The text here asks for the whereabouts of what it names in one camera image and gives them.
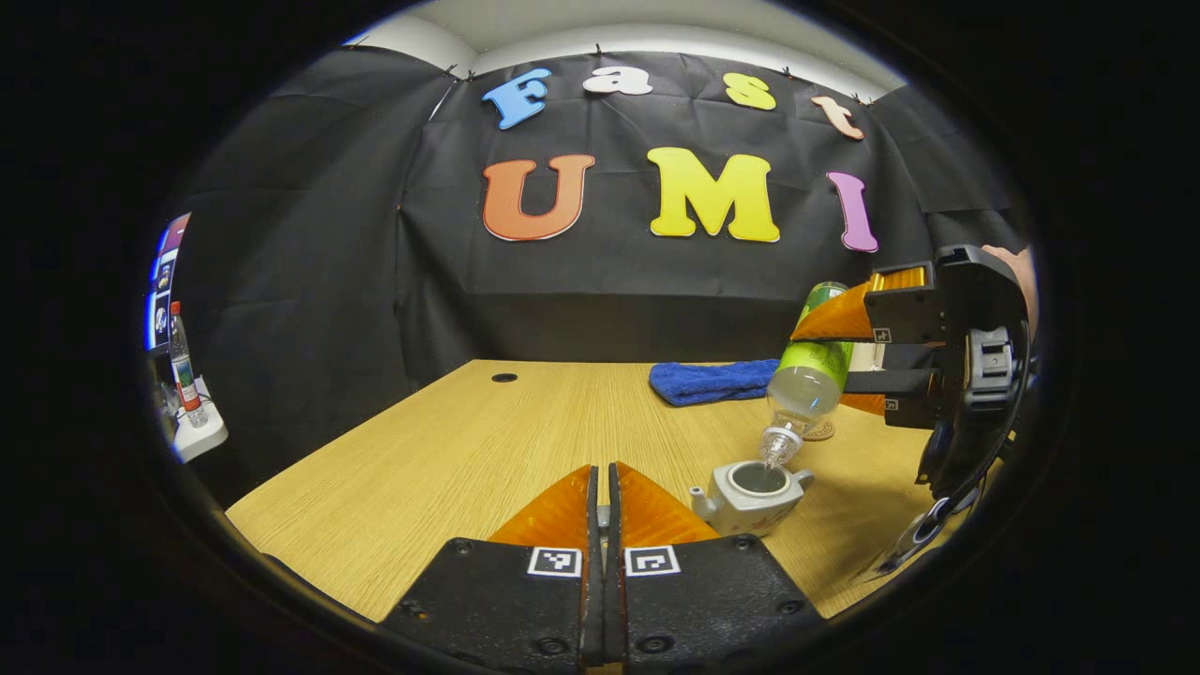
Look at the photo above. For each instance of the computer monitor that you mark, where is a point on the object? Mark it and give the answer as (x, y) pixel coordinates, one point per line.
(164, 291)

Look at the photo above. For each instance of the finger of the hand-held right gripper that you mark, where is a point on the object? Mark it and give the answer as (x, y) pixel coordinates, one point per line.
(905, 314)
(891, 382)

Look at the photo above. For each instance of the white side table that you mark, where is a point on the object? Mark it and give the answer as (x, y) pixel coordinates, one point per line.
(202, 441)

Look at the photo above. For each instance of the blue towel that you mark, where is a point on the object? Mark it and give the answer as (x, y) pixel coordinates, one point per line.
(703, 382)

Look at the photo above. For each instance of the white ceramic teacup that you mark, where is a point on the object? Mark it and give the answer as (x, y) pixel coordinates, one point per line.
(750, 502)

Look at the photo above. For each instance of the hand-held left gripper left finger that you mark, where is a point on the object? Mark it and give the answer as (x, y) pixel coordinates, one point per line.
(506, 591)

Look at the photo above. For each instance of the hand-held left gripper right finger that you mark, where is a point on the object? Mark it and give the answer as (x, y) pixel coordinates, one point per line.
(703, 591)

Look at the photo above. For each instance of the green label water bottle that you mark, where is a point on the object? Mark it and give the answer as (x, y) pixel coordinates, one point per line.
(811, 380)

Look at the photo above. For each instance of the red cap plastic bottle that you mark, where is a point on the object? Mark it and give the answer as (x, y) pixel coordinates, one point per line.
(186, 375)

